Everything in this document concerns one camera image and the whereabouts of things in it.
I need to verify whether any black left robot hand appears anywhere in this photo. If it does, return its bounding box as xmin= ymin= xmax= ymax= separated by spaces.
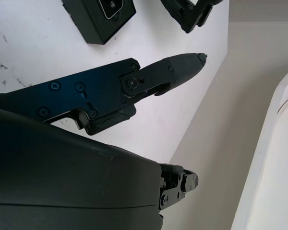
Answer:
xmin=160 ymin=0 xmax=225 ymax=34

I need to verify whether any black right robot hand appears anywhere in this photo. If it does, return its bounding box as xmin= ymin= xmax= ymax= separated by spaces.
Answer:
xmin=0 ymin=52 xmax=208 ymax=230

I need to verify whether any black box base foam insert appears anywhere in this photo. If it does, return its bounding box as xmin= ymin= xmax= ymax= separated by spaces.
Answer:
xmin=61 ymin=0 xmax=137 ymax=46

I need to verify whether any white rounded furniture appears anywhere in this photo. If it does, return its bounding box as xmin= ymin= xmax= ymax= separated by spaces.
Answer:
xmin=235 ymin=64 xmax=288 ymax=230

